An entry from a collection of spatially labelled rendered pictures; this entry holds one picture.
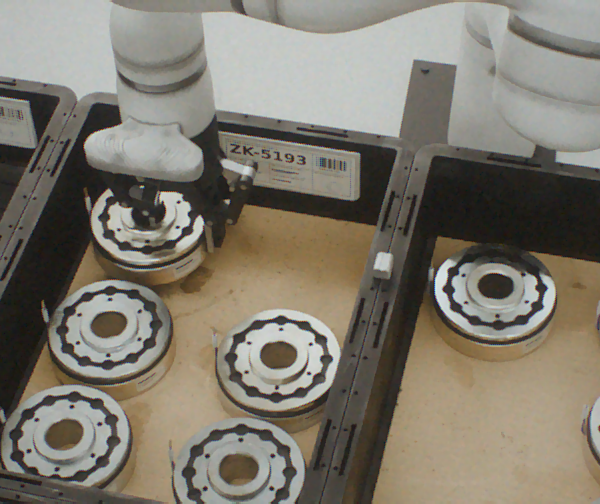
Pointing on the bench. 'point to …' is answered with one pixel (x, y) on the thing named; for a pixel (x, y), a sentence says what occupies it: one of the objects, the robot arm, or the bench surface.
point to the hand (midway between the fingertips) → (185, 228)
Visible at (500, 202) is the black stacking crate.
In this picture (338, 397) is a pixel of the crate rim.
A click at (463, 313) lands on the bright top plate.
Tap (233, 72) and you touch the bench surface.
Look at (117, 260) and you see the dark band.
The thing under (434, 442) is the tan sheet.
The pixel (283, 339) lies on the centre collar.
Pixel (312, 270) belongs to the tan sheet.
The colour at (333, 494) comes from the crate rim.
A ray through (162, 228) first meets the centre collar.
